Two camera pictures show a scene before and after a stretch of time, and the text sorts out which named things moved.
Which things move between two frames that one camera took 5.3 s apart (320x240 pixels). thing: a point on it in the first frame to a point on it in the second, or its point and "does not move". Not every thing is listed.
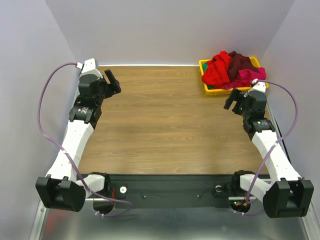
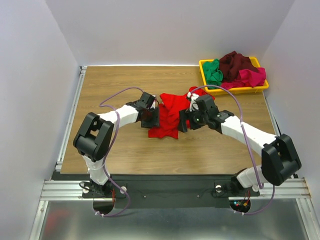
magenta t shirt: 246,76 does not move
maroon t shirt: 238,62 does not move
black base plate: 177,190 does not move
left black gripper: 114,87 to 155,121
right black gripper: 236,102 to 184,120
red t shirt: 216,73 to 172,104
